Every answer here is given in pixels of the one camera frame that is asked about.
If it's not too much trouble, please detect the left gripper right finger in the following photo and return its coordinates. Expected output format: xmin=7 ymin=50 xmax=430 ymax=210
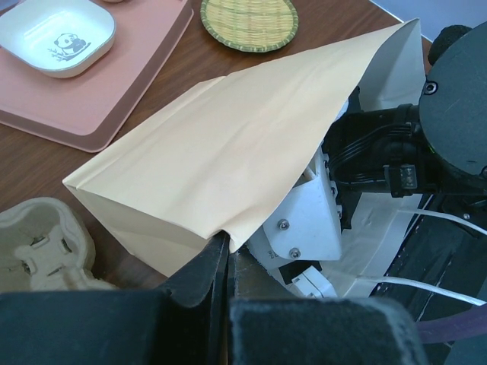
xmin=229 ymin=250 xmax=428 ymax=364

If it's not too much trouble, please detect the brown paper bag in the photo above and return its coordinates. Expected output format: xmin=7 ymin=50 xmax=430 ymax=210
xmin=62 ymin=17 xmax=487 ymax=305

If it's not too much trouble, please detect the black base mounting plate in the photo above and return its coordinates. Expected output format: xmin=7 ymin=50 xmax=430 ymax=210
xmin=372 ymin=215 xmax=486 ymax=321

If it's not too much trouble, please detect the cream square plate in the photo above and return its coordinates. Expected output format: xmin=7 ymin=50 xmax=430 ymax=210
xmin=1 ymin=1 xmax=116 ymax=78

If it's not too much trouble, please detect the round woven yellow coaster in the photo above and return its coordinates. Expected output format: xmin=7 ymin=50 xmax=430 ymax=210
xmin=199 ymin=0 xmax=299 ymax=53

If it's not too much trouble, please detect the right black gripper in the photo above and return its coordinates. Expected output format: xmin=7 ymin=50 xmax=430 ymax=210
xmin=323 ymin=87 xmax=422 ymax=230

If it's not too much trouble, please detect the pink serving tray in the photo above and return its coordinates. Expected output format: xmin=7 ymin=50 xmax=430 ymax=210
xmin=1 ymin=1 xmax=193 ymax=152

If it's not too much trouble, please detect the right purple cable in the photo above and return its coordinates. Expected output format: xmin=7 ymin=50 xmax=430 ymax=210
xmin=416 ymin=303 xmax=487 ymax=345

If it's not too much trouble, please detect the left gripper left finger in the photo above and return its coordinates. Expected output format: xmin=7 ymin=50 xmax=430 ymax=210
xmin=1 ymin=233 xmax=230 ymax=364

